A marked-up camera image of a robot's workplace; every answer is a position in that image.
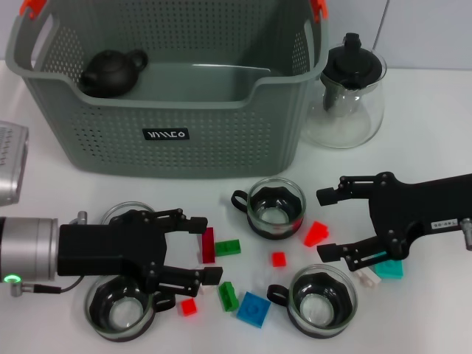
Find glass teapot black lid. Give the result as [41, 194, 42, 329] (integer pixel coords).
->
[302, 32, 388, 150]

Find grey-green perforated storage bin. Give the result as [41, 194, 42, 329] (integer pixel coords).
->
[5, 0, 329, 181]

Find red sloped toy brick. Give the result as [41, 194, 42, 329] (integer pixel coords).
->
[302, 220, 330, 248]

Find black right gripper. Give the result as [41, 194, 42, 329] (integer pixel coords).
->
[316, 171, 472, 274]

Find glass teacup black sleeve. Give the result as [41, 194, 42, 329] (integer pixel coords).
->
[100, 201, 156, 226]
[231, 178, 307, 240]
[84, 272, 176, 343]
[267, 263, 358, 340]

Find green toy brick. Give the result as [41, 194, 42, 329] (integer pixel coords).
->
[215, 238, 243, 258]
[218, 281, 240, 313]

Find teal square flat brick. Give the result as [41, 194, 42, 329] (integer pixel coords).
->
[374, 257, 405, 280]

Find blue square toy brick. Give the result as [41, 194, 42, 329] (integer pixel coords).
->
[235, 291, 272, 329]

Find dark clay teapot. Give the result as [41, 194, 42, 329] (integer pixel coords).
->
[77, 49, 149, 99]

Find dark red long brick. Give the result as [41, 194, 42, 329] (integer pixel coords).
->
[201, 226, 217, 265]

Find white toy brick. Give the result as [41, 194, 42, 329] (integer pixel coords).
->
[353, 265, 383, 288]

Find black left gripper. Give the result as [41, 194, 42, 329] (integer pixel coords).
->
[58, 208, 224, 298]

